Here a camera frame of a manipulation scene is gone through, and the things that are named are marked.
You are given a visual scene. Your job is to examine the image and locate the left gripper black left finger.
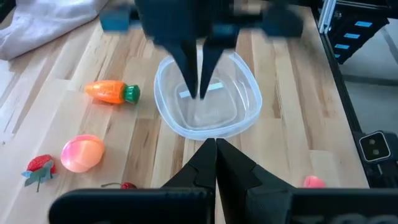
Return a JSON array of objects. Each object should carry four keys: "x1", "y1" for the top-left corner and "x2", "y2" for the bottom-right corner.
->
[{"x1": 161, "y1": 138, "x2": 218, "y2": 191}]

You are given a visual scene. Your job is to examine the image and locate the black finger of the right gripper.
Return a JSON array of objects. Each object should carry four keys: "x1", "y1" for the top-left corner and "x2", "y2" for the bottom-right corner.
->
[
  {"x1": 199, "y1": 43, "x2": 231, "y2": 100},
  {"x1": 164, "y1": 39, "x2": 199, "y2": 100}
]

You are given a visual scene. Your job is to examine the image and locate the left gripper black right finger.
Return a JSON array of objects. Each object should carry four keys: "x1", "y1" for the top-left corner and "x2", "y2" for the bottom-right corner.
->
[{"x1": 216, "y1": 138, "x2": 295, "y2": 224}]

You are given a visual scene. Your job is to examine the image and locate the clear plastic tupperware container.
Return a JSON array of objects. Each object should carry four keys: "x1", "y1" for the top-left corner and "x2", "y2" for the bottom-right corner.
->
[{"x1": 154, "y1": 51, "x2": 263, "y2": 141}]

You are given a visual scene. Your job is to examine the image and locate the small pink toy fruit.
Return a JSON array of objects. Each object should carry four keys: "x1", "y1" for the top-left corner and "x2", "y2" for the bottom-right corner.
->
[{"x1": 303, "y1": 175, "x2": 326, "y2": 189}]

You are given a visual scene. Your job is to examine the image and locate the red toy cherry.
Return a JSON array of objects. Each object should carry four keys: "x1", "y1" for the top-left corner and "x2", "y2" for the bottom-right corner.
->
[{"x1": 101, "y1": 182, "x2": 137, "y2": 190}]

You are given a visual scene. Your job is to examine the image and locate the orange toy carrot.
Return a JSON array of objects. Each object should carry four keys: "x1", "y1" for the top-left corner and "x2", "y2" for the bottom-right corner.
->
[{"x1": 84, "y1": 80, "x2": 141, "y2": 105}]

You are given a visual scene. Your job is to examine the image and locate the pink orange toy peach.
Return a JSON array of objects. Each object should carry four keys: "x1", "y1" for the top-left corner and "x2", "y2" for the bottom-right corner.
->
[{"x1": 60, "y1": 134, "x2": 106, "y2": 174}]

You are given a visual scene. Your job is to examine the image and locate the red toy strawberry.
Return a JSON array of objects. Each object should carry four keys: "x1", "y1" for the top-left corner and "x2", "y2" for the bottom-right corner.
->
[{"x1": 21, "y1": 154, "x2": 58, "y2": 193}]

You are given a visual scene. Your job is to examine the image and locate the silver aluminium bar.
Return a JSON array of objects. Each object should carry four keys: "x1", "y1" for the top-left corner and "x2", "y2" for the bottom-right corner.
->
[{"x1": 318, "y1": 0, "x2": 338, "y2": 34}]

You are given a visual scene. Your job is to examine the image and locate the pale pink cloth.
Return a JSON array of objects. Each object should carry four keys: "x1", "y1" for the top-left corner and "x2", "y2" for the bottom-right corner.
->
[{"x1": 0, "y1": 0, "x2": 109, "y2": 61}]

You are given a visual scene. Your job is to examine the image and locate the black hazard striped platform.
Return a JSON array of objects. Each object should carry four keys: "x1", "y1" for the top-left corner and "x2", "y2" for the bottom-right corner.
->
[{"x1": 326, "y1": 9, "x2": 391, "y2": 65}]

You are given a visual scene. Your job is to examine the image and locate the black table-level camera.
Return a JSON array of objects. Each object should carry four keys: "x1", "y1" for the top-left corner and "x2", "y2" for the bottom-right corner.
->
[{"x1": 359, "y1": 130, "x2": 392, "y2": 163}]

